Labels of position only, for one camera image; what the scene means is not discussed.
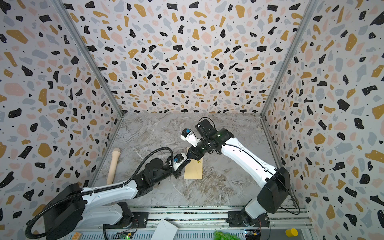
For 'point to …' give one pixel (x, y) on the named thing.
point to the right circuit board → (252, 234)
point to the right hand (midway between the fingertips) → (186, 153)
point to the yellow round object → (291, 232)
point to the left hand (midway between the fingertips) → (188, 156)
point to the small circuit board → (123, 235)
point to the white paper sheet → (164, 231)
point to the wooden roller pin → (114, 160)
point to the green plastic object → (220, 235)
